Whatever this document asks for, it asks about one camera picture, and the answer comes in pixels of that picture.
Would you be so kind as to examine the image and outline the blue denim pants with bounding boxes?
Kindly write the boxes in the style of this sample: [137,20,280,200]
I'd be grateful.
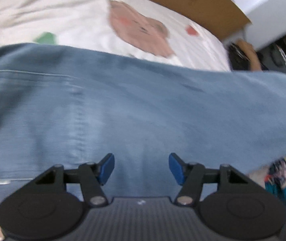
[0,44,286,202]

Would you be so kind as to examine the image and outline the folded dark patterned clothes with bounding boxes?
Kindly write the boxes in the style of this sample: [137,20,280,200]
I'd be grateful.
[228,43,250,71]

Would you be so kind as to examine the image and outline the folded brown garment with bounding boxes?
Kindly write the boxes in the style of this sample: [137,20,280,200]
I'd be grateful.
[236,39,262,72]

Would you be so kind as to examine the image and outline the dark bag in background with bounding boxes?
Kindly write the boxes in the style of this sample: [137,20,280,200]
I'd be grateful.
[257,43,286,74]

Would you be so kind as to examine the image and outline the cream bear print bedsheet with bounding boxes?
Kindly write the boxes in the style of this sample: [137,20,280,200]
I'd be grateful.
[0,0,230,72]

